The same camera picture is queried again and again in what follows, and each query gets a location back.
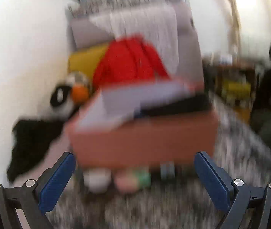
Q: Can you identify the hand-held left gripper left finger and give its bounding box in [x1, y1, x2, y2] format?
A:
[0, 151, 77, 229]

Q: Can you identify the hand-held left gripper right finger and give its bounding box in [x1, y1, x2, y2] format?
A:
[194, 151, 271, 229]

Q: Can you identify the orange storage box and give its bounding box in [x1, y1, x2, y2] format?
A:
[65, 80, 219, 170]

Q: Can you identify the black pouch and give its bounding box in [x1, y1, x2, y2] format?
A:
[139, 93, 211, 118]

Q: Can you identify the pale round ball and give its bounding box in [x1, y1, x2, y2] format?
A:
[83, 168, 112, 194]

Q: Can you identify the clear plastic box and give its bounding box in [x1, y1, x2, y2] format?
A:
[159, 162, 176, 179]

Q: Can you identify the black cloth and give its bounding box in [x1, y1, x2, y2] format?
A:
[7, 117, 71, 183]

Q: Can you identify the pink green rolled sock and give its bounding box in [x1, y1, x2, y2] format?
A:
[114, 172, 139, 192]

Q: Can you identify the black orange penguin plush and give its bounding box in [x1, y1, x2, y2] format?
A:
[50, 83, 91, 120]

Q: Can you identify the wooden side table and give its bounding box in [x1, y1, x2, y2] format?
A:
[212, 62, 260, 105]

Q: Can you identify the yellow pillow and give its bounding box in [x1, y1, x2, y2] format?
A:
[67, 44, 108, 77]

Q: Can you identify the red garment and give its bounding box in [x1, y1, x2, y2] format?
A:
[91, 37, 172, 89]

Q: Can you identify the white lace cloth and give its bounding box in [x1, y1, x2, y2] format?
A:
[89, 5, 181, 74]

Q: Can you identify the beige curtain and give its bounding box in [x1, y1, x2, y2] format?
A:
[221, 0, 243, 55]

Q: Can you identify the floral pillow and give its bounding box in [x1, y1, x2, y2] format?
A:
[67, 0, 191, 18]

